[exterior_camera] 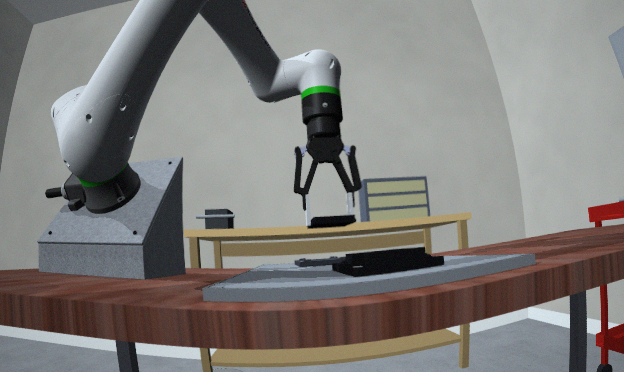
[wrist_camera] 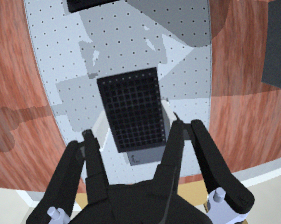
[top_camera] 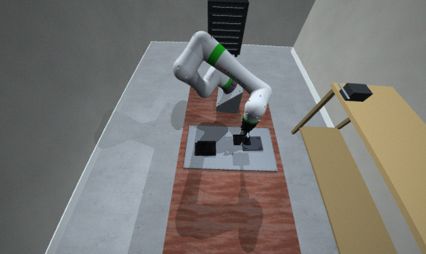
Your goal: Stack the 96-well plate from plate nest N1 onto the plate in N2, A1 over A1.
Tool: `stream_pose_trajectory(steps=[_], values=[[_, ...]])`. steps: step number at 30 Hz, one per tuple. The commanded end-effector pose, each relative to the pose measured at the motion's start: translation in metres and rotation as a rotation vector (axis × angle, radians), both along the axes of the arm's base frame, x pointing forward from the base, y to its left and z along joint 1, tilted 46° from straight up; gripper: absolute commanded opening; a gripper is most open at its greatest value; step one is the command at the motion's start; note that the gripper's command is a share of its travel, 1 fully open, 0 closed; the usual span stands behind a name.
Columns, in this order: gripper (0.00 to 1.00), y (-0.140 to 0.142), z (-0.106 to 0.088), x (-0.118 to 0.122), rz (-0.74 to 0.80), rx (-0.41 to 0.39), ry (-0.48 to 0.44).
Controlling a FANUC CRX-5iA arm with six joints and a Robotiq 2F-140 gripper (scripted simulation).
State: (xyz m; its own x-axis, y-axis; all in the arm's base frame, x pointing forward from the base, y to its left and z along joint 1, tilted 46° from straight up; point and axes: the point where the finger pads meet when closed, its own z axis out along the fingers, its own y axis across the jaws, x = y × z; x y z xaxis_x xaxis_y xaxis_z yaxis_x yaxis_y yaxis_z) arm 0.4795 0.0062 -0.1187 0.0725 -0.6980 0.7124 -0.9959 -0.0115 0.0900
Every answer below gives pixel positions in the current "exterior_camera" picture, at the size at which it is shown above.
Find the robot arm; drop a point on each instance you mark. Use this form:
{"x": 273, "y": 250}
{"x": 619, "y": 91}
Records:
{"x": 96, "y": 134}

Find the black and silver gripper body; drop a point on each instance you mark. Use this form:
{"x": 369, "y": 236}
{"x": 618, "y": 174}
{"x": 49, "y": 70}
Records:
{"x": 324, "y": 132}

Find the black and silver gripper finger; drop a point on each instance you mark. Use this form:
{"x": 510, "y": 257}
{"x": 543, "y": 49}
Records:
{"x": 350, "y": 152}
{"x": 299, "y": 153}

